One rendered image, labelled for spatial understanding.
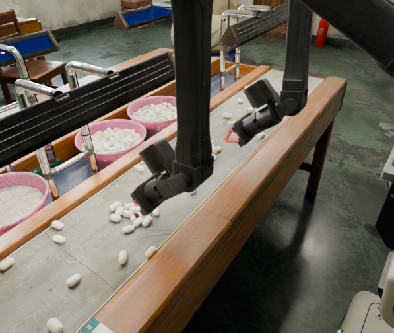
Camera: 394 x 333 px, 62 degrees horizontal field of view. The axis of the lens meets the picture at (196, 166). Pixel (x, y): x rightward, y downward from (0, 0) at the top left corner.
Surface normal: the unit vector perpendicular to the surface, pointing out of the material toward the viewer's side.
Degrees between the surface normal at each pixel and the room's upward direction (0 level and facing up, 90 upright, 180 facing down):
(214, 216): 0
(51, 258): 0
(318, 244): 0
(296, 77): 63
